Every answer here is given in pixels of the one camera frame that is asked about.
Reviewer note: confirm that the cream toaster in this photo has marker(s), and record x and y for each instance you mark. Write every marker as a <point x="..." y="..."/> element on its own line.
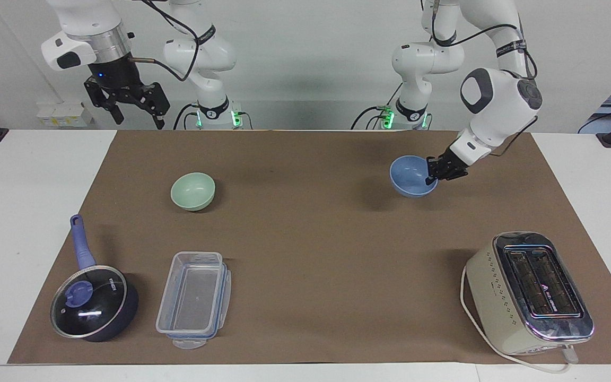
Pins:
<point x="502" y="297"/>

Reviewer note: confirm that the blue saucepan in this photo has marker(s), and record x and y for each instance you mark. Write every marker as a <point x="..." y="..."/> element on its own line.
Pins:
<point x="85" y="249"/>

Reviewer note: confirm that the white wall socket box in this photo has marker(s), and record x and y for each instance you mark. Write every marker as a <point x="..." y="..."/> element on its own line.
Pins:
<point x="64" y="114"/>

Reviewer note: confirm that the clear plastic container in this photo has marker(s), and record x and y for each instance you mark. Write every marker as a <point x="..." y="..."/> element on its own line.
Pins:
<point x="194" y="300"/>

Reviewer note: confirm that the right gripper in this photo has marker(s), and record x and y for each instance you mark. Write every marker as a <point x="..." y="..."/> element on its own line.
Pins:
<point x="117" y="74"/>

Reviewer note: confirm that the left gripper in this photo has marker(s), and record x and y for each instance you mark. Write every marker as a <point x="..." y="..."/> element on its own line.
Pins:
<point x="453" y="162"/>

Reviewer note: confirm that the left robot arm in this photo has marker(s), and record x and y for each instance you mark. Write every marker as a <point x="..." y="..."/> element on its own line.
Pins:
<point x="502" y="101"/>

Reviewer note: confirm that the glass lid with blue knob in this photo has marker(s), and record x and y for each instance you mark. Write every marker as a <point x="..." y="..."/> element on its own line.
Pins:
<point x="90" y="302"/>

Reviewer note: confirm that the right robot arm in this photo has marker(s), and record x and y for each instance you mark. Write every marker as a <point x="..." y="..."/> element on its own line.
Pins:
<point x="214" y="53"/>

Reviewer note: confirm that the blue bowl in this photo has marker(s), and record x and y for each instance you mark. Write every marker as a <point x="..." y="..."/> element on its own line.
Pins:
<point x="409" y="178"/>

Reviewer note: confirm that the green bowl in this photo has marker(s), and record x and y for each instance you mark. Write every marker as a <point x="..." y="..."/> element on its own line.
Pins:
<point x="193" y="191"/>

